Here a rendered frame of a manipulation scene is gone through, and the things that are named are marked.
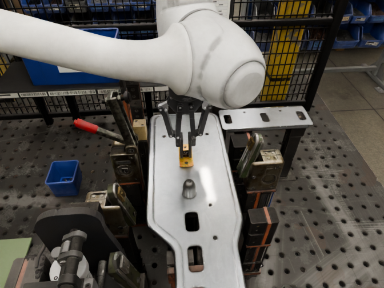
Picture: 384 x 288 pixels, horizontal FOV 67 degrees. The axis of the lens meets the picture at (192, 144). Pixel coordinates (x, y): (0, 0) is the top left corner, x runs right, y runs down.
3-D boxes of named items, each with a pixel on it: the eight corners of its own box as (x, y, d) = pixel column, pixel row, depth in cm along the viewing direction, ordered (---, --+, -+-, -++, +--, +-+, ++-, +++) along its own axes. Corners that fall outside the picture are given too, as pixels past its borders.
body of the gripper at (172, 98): (166, 88, 60) (167, 123, 66) (206, 87, 60) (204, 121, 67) (165, 70, 65) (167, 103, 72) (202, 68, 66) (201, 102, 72)
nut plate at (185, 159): (194, 166, 77) (194, 163, 76) (179, 167, 77) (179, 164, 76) (191, 144, 83) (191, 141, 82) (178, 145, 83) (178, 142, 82)
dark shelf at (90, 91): (248, 88, 105) (249, 81, 103) (-8, 100, 100) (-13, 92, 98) (236, 59, 121) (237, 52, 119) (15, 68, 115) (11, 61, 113)
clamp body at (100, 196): (146, 284, 85) (126, 215, 59) (107, 288, 84) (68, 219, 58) (147, 254, 91) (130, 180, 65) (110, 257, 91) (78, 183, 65)
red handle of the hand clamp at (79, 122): (136, 147, 73) (73, 124, 67) (132, 152, 75) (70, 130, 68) (137, 136, 76) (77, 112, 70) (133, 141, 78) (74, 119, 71)
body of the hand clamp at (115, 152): (149, 226, 98) (135, 154, 74) (129, 227, 98) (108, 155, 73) (150, 211, 103) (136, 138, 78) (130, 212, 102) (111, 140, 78)
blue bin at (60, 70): (119, 83, 102) (112, 48, 93) (31, 86, 101) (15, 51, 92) (124, 60, 114) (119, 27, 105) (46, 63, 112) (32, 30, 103)
